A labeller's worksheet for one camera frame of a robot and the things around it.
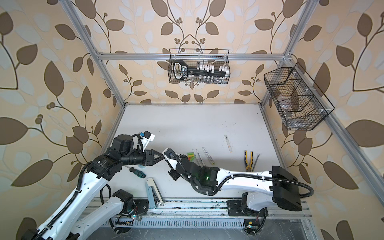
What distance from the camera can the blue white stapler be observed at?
0.75 meters

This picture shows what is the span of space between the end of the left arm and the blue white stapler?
0.77ft

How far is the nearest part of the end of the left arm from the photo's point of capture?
549 millimetres
